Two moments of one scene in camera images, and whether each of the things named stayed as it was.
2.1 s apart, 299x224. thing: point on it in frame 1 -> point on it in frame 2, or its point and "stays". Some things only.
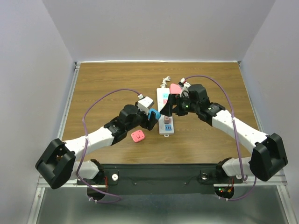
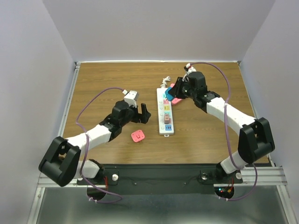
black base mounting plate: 158,178 stays
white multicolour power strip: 162,96 stays
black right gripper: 174,100 -> 175,91
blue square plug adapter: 158,114 -> 169,97
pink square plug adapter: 138,136 stays
